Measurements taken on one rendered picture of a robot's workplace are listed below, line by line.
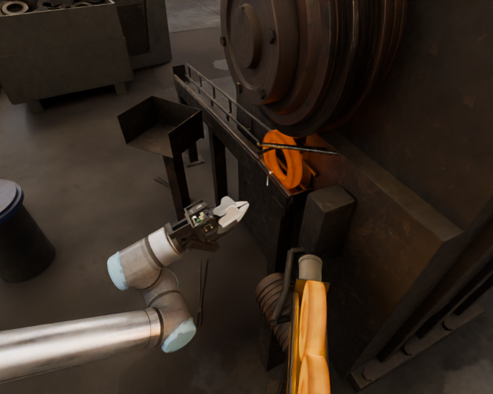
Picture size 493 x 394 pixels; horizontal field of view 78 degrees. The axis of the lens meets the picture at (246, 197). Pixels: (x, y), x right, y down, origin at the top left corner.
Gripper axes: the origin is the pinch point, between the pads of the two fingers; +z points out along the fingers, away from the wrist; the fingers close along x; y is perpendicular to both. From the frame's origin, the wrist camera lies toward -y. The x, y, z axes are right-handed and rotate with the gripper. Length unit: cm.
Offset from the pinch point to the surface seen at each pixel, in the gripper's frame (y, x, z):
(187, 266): -67, 39, -35
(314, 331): 3.4, -35.7, -1.7
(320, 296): 3.7, -31.2, 2.6
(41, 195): -49, 128, -99
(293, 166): -0.2, 4.5, 17.7
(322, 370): 6.7, -42.0, -4.3
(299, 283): -3.9, -23.8, 1.4
